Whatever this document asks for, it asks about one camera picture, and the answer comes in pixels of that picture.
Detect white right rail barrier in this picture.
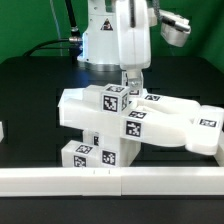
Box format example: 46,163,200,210
215,132,224,167

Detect white chair back frame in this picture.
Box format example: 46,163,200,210
59,85,224,155

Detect black cable with connector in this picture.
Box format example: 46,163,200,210
22,0,83,58

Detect white rail barrier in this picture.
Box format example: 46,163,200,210
0,167,224,197
215,132,224,167
0,121,4,142

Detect white left rail barrier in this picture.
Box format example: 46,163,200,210
0,121,4,142

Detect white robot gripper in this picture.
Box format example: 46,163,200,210
115,0,151,90

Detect white front rail barrier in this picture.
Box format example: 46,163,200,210
0,167,224,197

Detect white tagged cube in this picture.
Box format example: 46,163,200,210
122,71,140,97
101,84,129,114

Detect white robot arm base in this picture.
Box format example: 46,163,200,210
77,0,120,71

